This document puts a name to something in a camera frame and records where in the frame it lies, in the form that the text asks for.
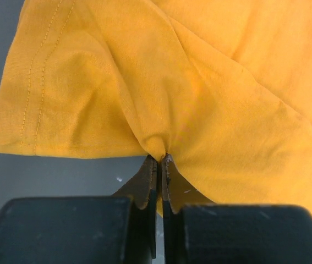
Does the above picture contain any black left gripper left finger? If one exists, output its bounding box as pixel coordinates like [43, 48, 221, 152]
[0, 156, 157, 263]

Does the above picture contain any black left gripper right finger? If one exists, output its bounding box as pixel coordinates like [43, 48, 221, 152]
[160, 155, 312, 263]

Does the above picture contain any orange t shirt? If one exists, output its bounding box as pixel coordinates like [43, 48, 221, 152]
[0, 1, 312, 213]

